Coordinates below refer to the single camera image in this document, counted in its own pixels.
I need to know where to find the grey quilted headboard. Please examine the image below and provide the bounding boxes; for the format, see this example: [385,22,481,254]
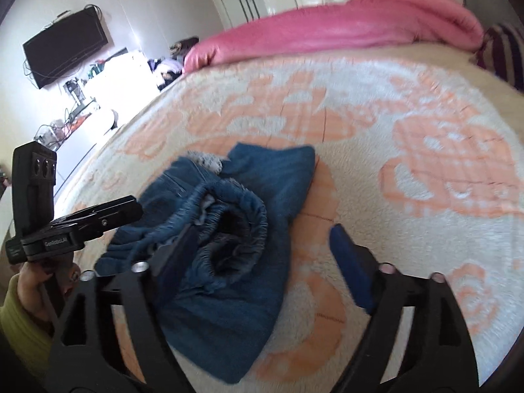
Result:
[464,0,507,28]

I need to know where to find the peach white fleece blanket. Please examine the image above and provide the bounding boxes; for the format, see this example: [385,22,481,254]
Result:
[55,45,523,392]

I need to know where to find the white desk with clutter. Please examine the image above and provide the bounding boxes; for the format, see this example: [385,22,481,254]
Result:
[35,50,162,150]

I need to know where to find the striped purple pillow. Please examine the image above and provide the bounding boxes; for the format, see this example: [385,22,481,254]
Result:
[473,23,523,92]

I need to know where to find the blue denim pants lace trim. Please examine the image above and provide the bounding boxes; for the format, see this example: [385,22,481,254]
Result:
[95,143,315,384]

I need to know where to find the pink comforter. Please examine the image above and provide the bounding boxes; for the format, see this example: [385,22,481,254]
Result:
[184,0,483,73]

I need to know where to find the pile of clothes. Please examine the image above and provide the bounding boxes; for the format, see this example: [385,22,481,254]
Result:
[147,36,200,90]

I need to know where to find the green sleeved left forearm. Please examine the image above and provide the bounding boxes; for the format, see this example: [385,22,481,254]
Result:
[1,275,52,382]

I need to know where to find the left hand red nails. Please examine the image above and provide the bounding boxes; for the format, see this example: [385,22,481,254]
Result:
[17,263,81,322]

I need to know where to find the black wall television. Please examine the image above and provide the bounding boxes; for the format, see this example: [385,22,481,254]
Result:
[22,5,108,89]

